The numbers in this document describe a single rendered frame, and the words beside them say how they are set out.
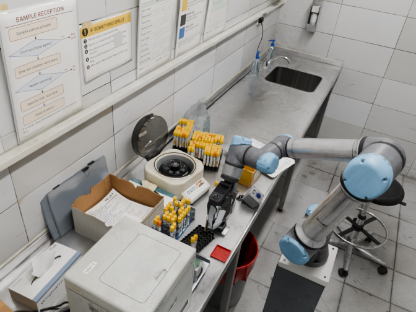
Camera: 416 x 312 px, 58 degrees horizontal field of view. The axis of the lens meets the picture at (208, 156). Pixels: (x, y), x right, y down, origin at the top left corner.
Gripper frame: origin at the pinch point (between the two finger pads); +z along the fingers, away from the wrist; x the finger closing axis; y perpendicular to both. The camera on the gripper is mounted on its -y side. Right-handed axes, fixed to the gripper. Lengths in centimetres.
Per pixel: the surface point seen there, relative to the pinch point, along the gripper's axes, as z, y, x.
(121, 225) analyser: 2.0, -29.8, 21.2
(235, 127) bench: -35, 95, 29
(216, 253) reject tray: 13.0, 10.6, -2.7
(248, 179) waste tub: -14, 48, 2
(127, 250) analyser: 5.5, -36.0, 13.6
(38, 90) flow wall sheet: -31, -37, 59
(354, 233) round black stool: 11, 148, -63
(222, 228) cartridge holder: 4.8, 18.0, 0.0
